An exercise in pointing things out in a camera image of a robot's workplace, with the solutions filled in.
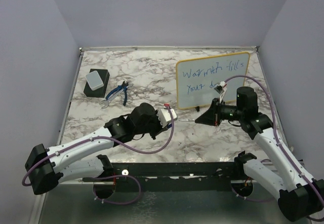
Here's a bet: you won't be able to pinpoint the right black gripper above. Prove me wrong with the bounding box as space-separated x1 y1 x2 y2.
196 97 245 126

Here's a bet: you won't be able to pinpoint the white whiteboard marker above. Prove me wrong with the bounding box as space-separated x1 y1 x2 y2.
178 119 195 122

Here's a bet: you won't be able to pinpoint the yellow framed whiteboard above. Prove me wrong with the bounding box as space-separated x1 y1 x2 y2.
176 52 250 109

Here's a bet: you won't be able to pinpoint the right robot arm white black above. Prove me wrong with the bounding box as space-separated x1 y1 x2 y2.
195 87 323 221

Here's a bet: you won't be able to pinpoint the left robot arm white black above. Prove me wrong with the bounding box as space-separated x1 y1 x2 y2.
21 103 178 195

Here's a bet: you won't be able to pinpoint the grey whiteboard eraser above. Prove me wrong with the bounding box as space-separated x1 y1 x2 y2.
86 70 104 91

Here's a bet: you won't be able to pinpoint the silver wrench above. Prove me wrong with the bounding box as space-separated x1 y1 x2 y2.
100 92 119 109

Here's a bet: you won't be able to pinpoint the black box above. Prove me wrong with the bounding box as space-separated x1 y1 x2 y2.
84 68 110 98

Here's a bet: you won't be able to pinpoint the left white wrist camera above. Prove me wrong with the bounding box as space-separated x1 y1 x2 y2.
157 104 178 128

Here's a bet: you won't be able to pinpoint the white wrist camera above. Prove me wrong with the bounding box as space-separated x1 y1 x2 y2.
214 81 227 102
157 104 178 128

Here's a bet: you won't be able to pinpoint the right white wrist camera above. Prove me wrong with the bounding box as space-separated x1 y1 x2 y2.
214 81 227 102

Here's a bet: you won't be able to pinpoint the blue handled pliers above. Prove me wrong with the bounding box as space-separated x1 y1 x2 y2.
105 81 132 106

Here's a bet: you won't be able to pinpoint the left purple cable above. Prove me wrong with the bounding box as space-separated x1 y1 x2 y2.
22 107 176 205

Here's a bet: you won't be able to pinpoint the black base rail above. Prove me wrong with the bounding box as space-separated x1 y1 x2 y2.
83 162 254 196

